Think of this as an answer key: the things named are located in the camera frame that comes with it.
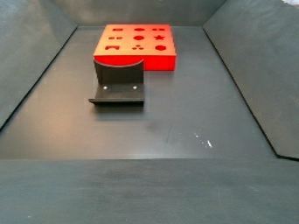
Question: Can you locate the black curved plastic holder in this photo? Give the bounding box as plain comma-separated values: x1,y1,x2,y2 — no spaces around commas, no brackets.
89,60,146,105

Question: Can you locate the red shape sorter block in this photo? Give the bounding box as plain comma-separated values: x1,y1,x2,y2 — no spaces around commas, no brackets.
94,24,177,71

